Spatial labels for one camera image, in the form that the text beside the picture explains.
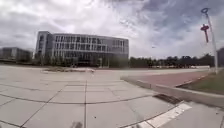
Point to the low planting bed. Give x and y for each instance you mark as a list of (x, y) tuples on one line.
[(68, 69)]

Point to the row of dark trees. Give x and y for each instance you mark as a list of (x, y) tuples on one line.
[(173, 62)]

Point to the grass patch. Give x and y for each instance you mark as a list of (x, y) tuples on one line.
[(210, 84)]

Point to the low grey building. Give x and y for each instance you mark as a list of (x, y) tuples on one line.
[(15, 54)]

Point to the lamp pole with red ornament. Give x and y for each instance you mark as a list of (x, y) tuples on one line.
[(212, 43)]

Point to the dark drain grate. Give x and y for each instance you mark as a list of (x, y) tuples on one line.
[(167, 98)]

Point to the robot's own part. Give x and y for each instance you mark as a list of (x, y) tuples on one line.
[(77, 125)]

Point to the dark building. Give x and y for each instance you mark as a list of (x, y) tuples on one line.
[(221, 57)]

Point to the red brick path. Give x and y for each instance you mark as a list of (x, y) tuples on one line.
[(170, 79)]

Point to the grey stone kerb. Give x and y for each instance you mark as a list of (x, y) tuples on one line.
[(186, 94)]

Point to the large grey building with windows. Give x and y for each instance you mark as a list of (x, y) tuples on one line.
[(83, 48)]

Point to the grey stone slab plaza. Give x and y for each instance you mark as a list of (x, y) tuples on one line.
[(66, 100)]

